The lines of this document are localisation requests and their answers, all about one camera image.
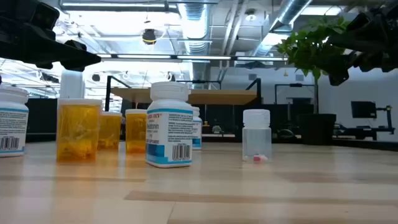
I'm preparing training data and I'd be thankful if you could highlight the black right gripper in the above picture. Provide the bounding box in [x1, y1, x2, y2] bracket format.
[326, 0, 398, 86]

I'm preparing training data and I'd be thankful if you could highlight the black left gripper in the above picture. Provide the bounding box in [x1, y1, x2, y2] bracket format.
[0, 0, 102, 73]

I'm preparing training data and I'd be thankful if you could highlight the orange pill bottle white cap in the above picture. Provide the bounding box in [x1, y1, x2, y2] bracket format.
[125, 108, 148, 154]
[98, 111, 123, 151]

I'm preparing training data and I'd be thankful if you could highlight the white blue-label medicine bottle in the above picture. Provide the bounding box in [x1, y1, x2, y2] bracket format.
[0, 85, 30, 158]
[145, 81, 194, 169]
[191, 106, 203, 151]

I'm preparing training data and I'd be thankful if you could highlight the clear bottle white cap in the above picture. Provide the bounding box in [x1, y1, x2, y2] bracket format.
[242, 108, 272, 163]

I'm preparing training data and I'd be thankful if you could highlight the white column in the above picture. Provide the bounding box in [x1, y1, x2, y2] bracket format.
[59, 70, 86, 100]

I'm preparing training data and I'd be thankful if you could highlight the green potted tree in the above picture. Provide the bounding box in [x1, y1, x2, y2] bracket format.
[276, 15, 354, 114]

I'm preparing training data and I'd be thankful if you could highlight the rectangular ceiling light panel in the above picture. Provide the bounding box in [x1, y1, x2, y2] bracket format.
[300, 5, 343, 16]

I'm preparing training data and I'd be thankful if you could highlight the black computer monitor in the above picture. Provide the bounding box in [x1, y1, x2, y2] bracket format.
[351, 100, 378, 119]

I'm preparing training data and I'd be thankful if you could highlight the wide orange pill bottle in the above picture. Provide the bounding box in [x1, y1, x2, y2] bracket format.
[56, 98, 103, 164]

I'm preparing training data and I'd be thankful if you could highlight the black plant pot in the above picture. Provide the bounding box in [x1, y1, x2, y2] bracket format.
[297, 113, 338, 146]

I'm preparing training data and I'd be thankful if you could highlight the long ceiling light strip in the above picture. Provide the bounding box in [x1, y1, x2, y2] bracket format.
[96, 54, 290, 62]

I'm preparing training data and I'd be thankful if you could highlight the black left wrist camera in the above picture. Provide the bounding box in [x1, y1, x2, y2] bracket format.
[30, 1, 60, 31]

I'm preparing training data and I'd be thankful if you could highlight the silver ceiling air duct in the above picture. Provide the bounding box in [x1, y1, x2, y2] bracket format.
[251, 0, 313, 58]
[177, 0, 213, 82]

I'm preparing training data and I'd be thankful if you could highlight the black ceiling dome camera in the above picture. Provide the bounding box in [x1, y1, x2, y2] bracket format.
[142, 28, 157, 45]

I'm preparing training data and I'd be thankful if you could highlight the wooden shelf black metal frame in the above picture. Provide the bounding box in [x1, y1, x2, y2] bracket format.
[102, 75, 263, 147]

